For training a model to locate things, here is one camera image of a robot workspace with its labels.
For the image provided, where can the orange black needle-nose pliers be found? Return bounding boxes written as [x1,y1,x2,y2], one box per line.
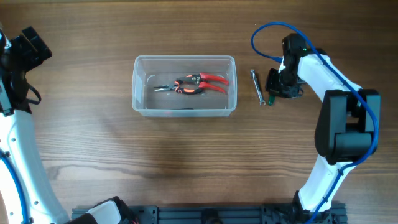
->
[155,80,203,95]

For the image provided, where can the blue cable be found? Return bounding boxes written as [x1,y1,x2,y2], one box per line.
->
[251,21,380,224]
[0,149,32,224]

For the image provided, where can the left blue cable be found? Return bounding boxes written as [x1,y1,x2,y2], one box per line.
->
[0,149,32,224]

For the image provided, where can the small silver wrench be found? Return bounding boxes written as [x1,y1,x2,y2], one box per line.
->
[251,69,266,106]

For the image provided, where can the red handled snips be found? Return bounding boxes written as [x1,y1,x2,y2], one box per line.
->
[176,73,229,94]

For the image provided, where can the right blue cable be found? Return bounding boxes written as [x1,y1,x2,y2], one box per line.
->
[251,21,380,224]

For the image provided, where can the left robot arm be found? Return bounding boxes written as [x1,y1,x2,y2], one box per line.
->
[1,27,139,223]

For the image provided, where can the clear plastic container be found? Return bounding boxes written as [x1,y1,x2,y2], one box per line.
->
[131,55,238,117]

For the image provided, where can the green handled screwdriver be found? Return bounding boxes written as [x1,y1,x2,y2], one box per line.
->
[268,94,275,106]

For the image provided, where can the red black handled screwdriver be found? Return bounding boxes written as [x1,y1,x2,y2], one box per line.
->
[165,108,193,114]

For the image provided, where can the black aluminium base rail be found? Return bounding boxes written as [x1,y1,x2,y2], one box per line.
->
[71,203,348,224]

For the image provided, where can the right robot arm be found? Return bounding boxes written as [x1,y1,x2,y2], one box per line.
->
[266,34,381,223]

